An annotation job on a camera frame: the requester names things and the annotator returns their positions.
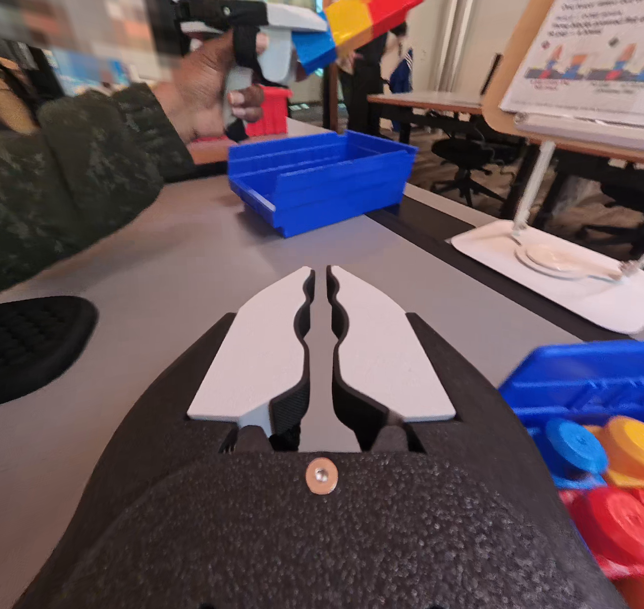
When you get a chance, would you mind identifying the blue mega block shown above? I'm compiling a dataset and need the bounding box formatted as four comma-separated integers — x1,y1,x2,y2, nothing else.
291,25,339,77

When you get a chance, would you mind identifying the black mesh armrest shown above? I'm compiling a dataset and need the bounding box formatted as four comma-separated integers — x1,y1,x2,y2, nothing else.
0,295,99,404

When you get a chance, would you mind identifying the red plastic bin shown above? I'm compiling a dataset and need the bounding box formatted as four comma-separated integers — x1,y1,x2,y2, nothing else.
194,86,293,144

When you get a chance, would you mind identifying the blue plastic bin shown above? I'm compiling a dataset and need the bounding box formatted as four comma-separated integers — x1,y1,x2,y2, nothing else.
227,130,419,239
498,341,644,494

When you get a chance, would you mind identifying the printed instruction sheet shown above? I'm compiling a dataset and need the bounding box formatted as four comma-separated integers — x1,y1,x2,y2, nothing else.
500,0,644,116

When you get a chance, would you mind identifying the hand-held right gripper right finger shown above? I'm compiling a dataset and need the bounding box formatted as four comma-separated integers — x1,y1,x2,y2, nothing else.
326,265,458,452

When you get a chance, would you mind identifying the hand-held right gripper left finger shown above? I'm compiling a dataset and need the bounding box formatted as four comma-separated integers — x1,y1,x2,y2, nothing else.
187,266,316,452

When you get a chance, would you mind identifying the pile of mega blocks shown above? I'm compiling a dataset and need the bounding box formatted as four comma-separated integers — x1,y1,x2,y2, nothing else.
531,415,644,609

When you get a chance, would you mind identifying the black office chair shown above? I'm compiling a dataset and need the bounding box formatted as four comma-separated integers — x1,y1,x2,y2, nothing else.
432,136,509,207

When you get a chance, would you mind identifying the person's left forearm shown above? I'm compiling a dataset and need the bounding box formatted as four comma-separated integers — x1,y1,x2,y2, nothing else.
0,83,197,288

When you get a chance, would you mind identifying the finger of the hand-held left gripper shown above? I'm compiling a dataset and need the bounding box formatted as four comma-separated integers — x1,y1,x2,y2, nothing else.
264,1,333,36

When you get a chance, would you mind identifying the orange mega block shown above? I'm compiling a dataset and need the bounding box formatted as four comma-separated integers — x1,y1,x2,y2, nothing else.
322,0,375,48

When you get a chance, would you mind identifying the blue jacket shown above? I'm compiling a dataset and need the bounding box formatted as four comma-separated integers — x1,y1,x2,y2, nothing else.
390,48,414,94

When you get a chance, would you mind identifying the person's left hand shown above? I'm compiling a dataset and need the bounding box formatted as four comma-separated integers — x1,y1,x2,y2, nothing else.
170,30,271,143

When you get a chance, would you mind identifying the wooden office table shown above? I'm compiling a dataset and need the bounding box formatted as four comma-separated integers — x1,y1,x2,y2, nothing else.
367,91,484,132

